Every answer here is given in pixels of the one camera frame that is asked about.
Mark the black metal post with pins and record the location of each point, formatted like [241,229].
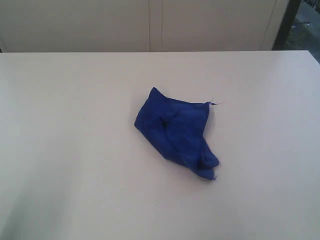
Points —
[286,24]

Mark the blue towel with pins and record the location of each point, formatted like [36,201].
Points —
[175,128]

